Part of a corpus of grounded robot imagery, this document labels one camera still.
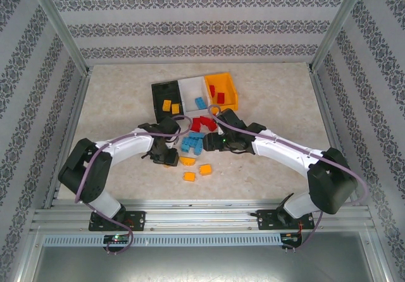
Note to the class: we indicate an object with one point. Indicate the blue lego brick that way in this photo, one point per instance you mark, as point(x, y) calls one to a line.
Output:
point(189, 145)
point(196, 135)
point(199, 147)
point(200, 103)

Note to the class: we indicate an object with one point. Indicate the red lego brick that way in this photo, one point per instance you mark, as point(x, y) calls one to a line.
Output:
point(204, 120)
point(221, 98)
point(196, 125)
point(212, 126)
point(212, 91)

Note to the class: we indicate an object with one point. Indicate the white plastic bin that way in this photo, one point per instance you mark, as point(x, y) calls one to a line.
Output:
point(190, 89)

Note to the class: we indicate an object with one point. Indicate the yellow plastic bin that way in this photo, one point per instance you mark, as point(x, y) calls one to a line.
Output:
point(229, 89)

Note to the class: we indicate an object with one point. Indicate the black plastic bin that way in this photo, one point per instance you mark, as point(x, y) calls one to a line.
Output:
point(164, 92)

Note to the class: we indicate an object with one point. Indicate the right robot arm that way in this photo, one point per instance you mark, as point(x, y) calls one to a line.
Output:
point(284, 150)

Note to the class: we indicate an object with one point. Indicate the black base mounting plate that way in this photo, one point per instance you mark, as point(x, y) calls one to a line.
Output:
point(137, 220)
point(265, 220)

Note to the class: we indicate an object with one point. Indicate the small controller board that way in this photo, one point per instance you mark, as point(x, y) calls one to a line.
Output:
point(291, 237)
point(117, 238)

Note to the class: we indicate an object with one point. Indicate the grey metal sheet panel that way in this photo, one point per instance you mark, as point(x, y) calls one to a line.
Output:
point(202, 264)

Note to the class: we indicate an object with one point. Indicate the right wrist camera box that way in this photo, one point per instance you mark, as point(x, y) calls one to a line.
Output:
point(220, 132)

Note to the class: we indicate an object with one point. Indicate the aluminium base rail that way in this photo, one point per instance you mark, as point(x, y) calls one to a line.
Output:
point(202, 215)

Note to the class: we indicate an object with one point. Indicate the aluminium side rail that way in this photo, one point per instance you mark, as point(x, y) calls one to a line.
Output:
point(71, 130)
point(329, 127)

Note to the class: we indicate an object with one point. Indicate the aluminium frame post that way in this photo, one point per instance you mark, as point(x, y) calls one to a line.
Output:
point(338, 22)
point(57, 19)

